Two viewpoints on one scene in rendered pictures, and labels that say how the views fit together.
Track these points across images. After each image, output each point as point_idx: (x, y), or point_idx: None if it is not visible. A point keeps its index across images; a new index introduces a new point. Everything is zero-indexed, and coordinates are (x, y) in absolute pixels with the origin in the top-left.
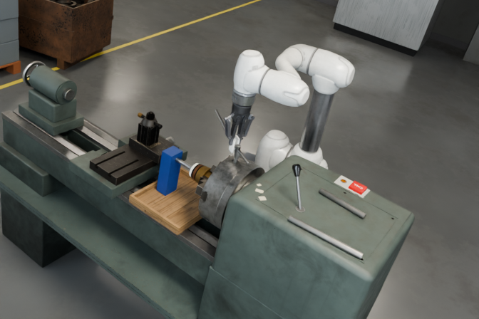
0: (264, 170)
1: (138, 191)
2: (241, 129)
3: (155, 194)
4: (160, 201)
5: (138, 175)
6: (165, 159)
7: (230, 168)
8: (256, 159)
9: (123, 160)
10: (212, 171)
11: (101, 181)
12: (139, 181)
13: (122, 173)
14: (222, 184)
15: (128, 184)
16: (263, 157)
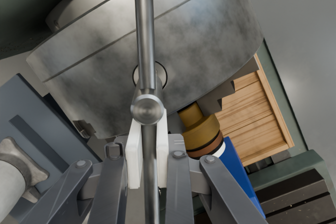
0: (10, 168)
1: (275, 150)
2: (115, 203)
3: (243, 142)
4: (244, 124)
5: (262, 186)
6: (256, 197)
7: (185, 48)
8: (17, 193)
9: (287, 220)
10: (180, 123)
11: (331, 183)
12: (256, 176)
13: (306, 189)
14: (229, 0)
15: (283, 170)
16: (2, 191)
